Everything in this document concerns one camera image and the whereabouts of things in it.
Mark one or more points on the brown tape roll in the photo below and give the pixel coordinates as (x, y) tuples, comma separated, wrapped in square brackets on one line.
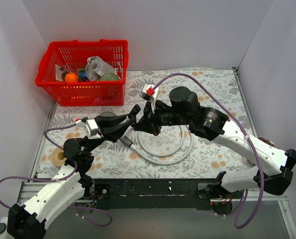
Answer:
[(57, 157)]

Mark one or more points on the black pipe fitting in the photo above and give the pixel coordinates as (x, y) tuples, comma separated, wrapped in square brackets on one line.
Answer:
[(133, 115)]

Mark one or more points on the orange fruit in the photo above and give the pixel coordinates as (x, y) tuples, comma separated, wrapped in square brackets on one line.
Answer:
[(71, 78)]

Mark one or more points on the grey shower head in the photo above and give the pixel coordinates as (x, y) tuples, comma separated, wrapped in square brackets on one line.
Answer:
[(106, 114)]

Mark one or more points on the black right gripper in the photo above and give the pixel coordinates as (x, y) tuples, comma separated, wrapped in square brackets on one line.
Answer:
[(150, 119)]

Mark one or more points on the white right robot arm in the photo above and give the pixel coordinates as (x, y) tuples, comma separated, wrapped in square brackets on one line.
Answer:
[(274, 175)]

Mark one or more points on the green round fruit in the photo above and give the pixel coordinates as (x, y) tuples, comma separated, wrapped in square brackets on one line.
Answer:
[(110, 77)]

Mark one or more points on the white box device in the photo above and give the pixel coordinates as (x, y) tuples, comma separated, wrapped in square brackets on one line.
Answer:
[(3, 228)]

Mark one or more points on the crumpled grey paper bag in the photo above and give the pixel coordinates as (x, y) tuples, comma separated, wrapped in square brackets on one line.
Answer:
[(96, 68)]

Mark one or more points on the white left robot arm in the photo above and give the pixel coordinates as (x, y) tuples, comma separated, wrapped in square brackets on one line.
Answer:
[(33, 217)]

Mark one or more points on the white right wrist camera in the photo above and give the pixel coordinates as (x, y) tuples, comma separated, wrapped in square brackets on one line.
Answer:
[(149, 94)]

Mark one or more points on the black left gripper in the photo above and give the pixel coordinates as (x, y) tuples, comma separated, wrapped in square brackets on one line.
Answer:
[(104, 127)]

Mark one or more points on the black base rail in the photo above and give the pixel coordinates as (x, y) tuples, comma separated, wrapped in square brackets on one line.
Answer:
[(151, 193)]

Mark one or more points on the red plastic basket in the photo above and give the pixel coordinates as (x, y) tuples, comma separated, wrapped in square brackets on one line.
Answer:
[(64, 57)]

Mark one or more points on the floral table mat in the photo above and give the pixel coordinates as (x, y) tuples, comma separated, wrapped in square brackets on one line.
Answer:
[(171, 154)]

